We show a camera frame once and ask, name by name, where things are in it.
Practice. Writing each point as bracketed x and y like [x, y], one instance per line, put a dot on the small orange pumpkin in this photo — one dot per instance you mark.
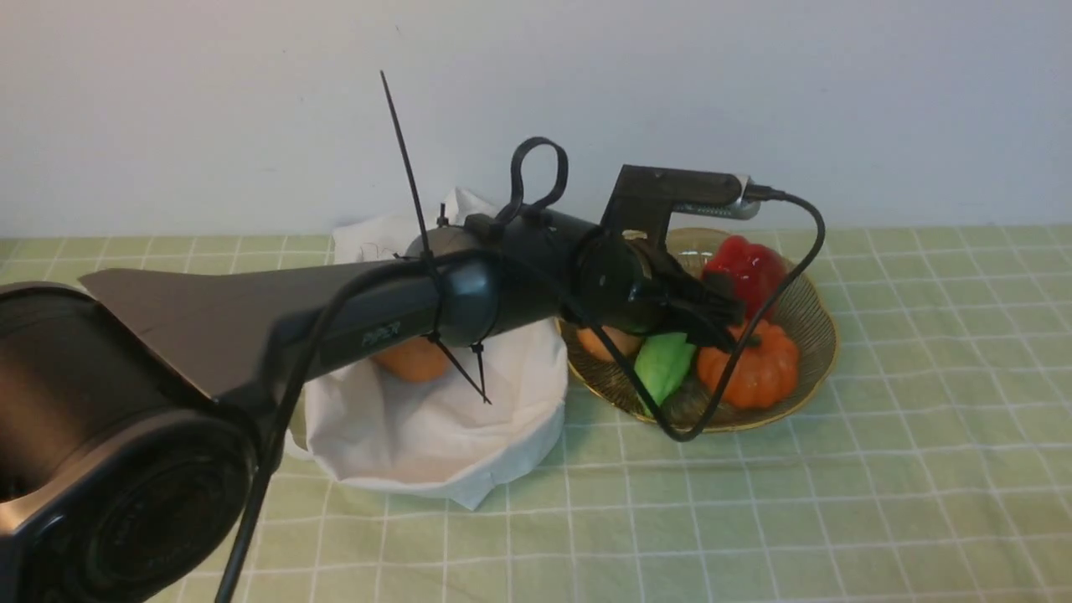
[766, 373]

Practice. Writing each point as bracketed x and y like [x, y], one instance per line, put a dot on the white cloth bag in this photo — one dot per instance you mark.
[458, 436]

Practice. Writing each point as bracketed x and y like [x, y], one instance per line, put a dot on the brown potato in bag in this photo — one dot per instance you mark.
[416, 360]

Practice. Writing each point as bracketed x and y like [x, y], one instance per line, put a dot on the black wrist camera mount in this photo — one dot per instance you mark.
[645, 199]

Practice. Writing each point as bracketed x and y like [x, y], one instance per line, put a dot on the red bell pepper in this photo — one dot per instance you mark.
[755, 270]

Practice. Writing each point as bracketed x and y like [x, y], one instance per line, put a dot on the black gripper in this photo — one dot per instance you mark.
[638, 288]

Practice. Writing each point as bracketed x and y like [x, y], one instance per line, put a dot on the green checkered tablecloth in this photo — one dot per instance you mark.
[934, 465]

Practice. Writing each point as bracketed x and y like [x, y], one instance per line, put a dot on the black zip tie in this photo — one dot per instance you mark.
[419, 209]

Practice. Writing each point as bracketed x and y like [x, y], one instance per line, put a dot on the gold wire basket plate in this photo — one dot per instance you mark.
[801, 312]

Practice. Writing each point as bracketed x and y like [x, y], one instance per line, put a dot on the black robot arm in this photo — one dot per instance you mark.
[145, 413]

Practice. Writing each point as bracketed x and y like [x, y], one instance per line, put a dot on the green chayote vegetable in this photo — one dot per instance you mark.
[662, 364]

